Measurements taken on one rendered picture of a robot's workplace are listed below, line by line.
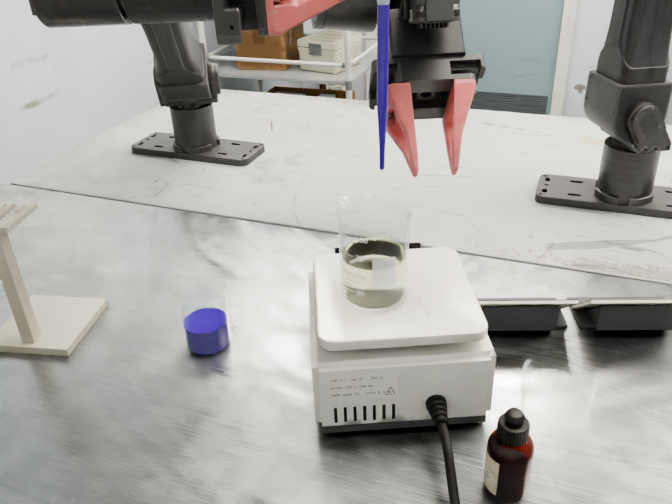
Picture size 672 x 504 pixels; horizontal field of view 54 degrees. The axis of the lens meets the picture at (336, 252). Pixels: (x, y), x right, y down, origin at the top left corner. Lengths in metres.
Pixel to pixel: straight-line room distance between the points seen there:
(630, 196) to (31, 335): 0.66
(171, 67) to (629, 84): 0.54
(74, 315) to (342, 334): 0.31
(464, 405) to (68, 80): 1.96
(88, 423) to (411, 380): 0.25
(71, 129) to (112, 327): 1.69
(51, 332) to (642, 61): 0.65
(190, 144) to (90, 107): 1.39
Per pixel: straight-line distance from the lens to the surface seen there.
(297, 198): 0.85
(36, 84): 2.21
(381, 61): 0.43
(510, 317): 0.60
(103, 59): 2.43
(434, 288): 0.51
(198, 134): 1.00
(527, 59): 3.46
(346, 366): 0.47
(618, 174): 0.84
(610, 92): 0.79
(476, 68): 0.63
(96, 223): 0.86
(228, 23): 0.37
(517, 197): 0.86
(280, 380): 0.56
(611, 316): 0.62
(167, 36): 0.83
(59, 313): 0.69
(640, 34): 0.78
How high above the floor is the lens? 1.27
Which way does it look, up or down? 30 degrees down
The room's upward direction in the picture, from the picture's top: 3 degrees counter-clockwise
